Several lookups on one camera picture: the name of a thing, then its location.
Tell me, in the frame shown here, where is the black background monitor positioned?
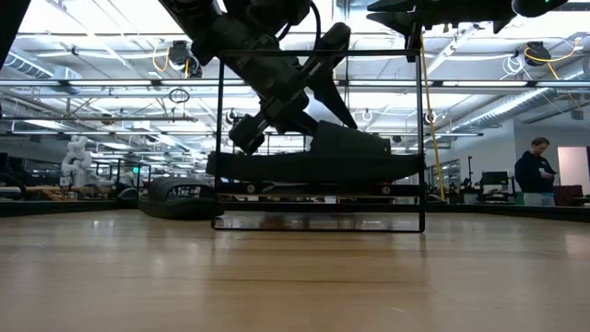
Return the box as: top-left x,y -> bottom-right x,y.
479,171 -> 510,188

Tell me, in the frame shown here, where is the silver ceiling air duct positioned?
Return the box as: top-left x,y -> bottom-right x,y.
450,58 -> 590,136
0,44 -> 83,97

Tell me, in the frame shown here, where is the hanging black cable loop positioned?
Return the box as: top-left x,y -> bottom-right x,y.
167,87 -> 192,106

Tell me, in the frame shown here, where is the black slide sandal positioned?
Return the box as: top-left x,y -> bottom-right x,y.
137,176 -> 226,221
205,120 -> 424,184

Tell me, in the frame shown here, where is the black ceiling cable reel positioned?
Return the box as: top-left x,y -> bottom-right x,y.
166,40 -> 205,80
514,41 -> 578,82

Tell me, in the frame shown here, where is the yellow cable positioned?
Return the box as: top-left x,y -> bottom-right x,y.
419,33 -> 447,202

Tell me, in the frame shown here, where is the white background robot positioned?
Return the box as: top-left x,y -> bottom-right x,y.
60,134 -> 95,189

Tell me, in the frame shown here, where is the black aluminium rig frame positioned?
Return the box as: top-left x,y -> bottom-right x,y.
0,197 -> 590,223

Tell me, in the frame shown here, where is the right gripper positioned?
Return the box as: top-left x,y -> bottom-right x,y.
366,0 -> 518,65

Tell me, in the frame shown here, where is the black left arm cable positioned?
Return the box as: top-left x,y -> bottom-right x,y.
275,0 -> 323,51

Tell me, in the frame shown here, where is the black wire shoe rack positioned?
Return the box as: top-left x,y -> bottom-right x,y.
210,48 -> 427,233

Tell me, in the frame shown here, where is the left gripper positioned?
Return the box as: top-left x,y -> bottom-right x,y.
224,21 -> 360,157

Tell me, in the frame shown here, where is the person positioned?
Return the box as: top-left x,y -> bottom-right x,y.
513,136 -> 560,208

